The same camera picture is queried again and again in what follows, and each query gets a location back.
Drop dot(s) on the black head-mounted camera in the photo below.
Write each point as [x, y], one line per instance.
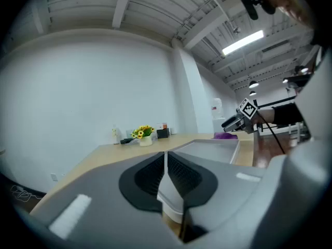
[249, 2]

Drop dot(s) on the long ceiling light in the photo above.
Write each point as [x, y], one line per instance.
[242, 42]

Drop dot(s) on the white water dispenser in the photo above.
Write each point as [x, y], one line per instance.
[218, 118]

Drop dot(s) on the black pendant lamp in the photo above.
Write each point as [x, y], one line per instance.
[253, 84]
[252, 93]

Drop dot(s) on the white cup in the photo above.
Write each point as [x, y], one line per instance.
[173, 131]

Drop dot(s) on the black stapler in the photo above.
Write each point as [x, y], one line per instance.
[126, 141]

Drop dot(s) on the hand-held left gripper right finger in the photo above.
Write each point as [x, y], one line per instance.
[223, 188]

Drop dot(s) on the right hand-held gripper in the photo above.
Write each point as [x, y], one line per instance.
[247, 113]

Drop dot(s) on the person's right forearm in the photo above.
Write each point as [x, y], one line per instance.
[285, 113]

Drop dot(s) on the yellow sunflower bouquet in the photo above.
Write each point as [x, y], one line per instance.
[144, 131]

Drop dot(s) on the grey tray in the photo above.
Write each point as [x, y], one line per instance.
[210, 150]

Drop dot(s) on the person's head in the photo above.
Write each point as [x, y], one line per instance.
[288, 1]

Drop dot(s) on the black box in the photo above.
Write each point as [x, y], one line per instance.
[163, 133]

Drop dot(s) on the orange and white box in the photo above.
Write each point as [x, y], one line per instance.
[161, 126]

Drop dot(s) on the purple cloth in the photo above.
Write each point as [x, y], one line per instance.
[225, 136]

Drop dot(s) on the white wall socket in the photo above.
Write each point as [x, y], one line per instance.
[53, 177]

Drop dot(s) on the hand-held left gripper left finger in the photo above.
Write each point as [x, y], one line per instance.
[98, 201]

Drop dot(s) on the clear plastic bottle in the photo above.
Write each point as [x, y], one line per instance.
[115, 134]

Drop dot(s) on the white vase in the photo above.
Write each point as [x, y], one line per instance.
[145, 141]

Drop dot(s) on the clear glass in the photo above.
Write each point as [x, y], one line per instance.
[129, 133]

